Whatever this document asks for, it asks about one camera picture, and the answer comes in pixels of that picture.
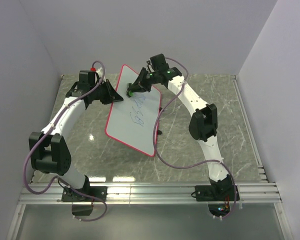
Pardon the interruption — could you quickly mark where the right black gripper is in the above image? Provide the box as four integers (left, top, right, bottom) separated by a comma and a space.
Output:
128, 68, 158, 94

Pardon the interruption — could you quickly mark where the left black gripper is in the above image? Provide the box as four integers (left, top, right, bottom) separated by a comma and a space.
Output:
91, 79, 124, 106

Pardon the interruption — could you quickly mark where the green whiteboard eraser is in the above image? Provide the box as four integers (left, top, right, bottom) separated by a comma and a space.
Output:
126, 90, 134, 98

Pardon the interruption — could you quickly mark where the red framed whiteboard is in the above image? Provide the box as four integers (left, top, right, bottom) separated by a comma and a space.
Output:
105, 64, 162, 157

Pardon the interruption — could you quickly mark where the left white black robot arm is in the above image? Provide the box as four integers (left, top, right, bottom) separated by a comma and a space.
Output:
28, 67, 123, 202

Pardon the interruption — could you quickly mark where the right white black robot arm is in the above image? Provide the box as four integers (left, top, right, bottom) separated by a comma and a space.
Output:
126, 53, 237, 201

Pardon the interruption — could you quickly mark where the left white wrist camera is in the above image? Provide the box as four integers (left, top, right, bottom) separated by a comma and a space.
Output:
90, 67, 106, 82

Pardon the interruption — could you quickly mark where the aluminium mounting rail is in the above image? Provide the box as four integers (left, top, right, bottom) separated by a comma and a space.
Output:
17, 182, 282, 205

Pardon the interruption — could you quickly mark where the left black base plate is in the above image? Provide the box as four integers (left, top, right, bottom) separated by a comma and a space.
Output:
61, 186, 108, 203

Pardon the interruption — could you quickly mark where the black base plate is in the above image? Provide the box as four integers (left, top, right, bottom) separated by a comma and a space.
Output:
61, 186, 108, 203
191, 185, 235, 202

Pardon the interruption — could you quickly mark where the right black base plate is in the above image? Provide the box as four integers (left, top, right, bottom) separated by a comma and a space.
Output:
191, 185, 235, 202

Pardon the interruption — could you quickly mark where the right side aluminium rail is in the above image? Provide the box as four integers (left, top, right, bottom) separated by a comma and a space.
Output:
231, 75, 269, 183

